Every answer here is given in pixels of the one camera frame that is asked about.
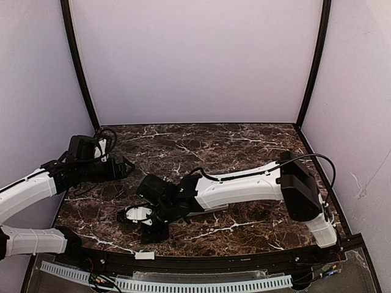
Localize white battery cover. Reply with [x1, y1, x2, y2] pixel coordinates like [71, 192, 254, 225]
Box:
[134, 251, 155, 260]

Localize white remote control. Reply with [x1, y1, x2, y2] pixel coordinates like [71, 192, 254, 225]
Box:
[188, 204, 229, 217]

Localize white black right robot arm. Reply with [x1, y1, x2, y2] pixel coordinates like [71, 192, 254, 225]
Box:
[125, 151, 337, 248]

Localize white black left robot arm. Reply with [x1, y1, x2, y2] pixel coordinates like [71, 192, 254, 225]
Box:
[1, 135, 135, 259]

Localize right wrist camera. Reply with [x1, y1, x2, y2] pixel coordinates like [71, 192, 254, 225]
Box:
[117, 206, 152, 226]

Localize black front rail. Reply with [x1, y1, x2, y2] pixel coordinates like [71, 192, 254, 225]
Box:
[81, 245, 320, 274]

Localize white slotted cable duct centre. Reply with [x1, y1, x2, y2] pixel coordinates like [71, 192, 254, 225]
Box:
[113, 273, 293, 291]

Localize white slotted cable duct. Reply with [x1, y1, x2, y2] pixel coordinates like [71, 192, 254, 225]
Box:
[113, 273, 293, 291]
[40, 261, 90, 285]

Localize white slotted cable duct left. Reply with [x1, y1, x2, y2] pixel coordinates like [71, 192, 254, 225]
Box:
[40, 261, 90, 285]

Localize black left frame post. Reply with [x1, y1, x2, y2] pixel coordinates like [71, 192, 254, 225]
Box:
[60, 0, 100, 131]

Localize black frame post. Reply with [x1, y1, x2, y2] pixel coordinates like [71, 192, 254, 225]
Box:
[296, 0, 332, 129]
[60, 0, 100, 131]

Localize black right frame post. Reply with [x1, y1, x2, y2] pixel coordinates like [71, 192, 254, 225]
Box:
[296, 0, 332, 129]

